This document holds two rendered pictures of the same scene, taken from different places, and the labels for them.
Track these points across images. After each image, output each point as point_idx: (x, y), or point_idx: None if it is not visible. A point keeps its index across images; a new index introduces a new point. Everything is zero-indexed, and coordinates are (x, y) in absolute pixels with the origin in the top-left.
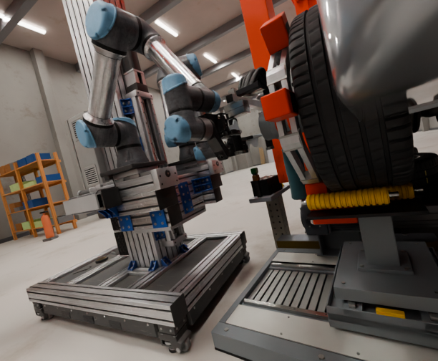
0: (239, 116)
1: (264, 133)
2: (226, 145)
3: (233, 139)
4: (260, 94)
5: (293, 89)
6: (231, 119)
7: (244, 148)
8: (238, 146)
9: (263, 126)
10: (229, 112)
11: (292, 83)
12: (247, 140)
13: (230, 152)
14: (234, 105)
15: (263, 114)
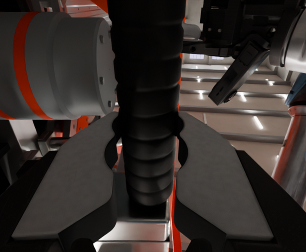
0: (118, 180)
1: (82, 51)
2: (274, 46)
3: (157, 105)
4: (119, 144)
5: (9, 139)
6: (142, 204)
7: (214, 11)
8: (125, 32)
9: (80, 81)
10: (139, 238)
11: None
12: (190, 40)
13: (276, 8)
14: (105, 249)
15: (87, 114)
